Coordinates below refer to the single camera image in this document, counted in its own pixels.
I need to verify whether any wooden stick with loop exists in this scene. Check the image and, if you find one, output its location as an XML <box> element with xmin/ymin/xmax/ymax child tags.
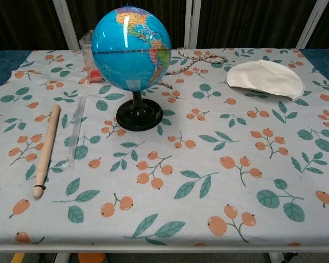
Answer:
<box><xmin>32</xmin><ymin>104</ymin><xmax>61</xmax><ymax>199</ymax></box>

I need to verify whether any red round cap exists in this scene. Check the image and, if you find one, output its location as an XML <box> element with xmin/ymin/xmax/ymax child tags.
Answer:
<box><xmin>88</xmin><ymin>70</ymin><xmax>103</xmax><ymax>83</ymax></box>

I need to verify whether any clear plastic box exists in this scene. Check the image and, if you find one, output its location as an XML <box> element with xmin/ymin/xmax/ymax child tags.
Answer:
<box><xmin>79</xmin><ymin>30</ymin><xmax>104</xmax><ymax>83</ymax></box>

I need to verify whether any floral fruit print tablecloth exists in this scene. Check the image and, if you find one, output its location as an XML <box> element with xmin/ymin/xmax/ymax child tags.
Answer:
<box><xmin>0</xmin><ymin>48</ymin><xmax>329</xmax><ymax>247</ymax></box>

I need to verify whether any black globe stand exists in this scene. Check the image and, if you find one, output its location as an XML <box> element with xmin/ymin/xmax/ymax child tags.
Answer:
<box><xmin>115</xmin><ymin>89</ymin><xmax>164</xmax><ymax>132</ymax></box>

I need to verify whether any braided beige rope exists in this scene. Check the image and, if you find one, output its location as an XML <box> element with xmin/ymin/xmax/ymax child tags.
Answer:
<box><xmin>157</xmin><ymin>47</ymin><xmax>228</xmax><ymax>90</ymax></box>

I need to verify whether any blue world globe sphere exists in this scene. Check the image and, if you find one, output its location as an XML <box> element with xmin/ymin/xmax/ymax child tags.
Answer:
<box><xmin>92</xmin><ymin>5</ymin><xmax>173</xmax><ymax>92</ymax></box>

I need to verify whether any dark pleated curtain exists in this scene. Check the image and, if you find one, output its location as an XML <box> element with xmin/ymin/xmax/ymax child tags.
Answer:
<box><xmin>0</xmin><ymin>0</ymin><xmax>329</xmax><ymax>53</ymax></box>

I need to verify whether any blue table cover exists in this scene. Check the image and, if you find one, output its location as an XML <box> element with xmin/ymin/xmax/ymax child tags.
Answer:
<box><xmin>0</xmin><ymin>48</ymin><xmax>329</xmax><ymax>98</ymax></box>

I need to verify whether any orange object under table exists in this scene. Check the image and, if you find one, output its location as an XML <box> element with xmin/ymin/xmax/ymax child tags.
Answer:
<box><xmin>77</xmin><ymin>252</ymin><xmax>107</xmax><ymax>263</ymax></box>

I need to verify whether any white folded cloth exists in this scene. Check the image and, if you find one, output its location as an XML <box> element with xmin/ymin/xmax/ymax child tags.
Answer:
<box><xmin>225</xmin><ymin>59</ymin><xmax>306</xmax><ymax>102</ymax></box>

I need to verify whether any white slanted frame post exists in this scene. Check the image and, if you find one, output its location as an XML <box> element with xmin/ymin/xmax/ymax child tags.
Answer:
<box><xmin>53</xmin><ymin>0</ymin><xmax>81</xmax><ymax>50</ymax></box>
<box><xmin>295</xmin><ymin>0</ymin><xmax>329</xmax><ymax>49</ymax></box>

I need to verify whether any white upright frame post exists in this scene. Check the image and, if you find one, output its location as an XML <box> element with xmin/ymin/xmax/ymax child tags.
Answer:
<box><xmin>192</xmin><ymin>0</ymin><xmax>202</xmax><ymax>49</ymax></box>
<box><xmin>184</xmin><ymin>0</ymin><xmax>194</xmax><ymax>49</ymax></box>

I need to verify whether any white table leg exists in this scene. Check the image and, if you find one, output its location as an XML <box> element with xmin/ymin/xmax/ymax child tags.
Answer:
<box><xmin>54</xmin><ymin>251</ymin><xmax>71</xmax><ymax>263</ymax></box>
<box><xmin>268</xmin><ymin>251</ymin><xmax>285</xmax><ymax>263</ymax></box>

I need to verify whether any clear plastic tube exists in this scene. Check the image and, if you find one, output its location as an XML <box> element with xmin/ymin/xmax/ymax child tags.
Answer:
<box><xmin>66</xmin><ymin>94</ymin><xmax>87</xmax><ymax>168</ymax></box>

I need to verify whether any white table edge rail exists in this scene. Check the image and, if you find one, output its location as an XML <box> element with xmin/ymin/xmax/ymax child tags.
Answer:
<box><xmin>0</xmin><ymin>244</ymin><xmax>329</xmax><ymax>254</ymax></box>

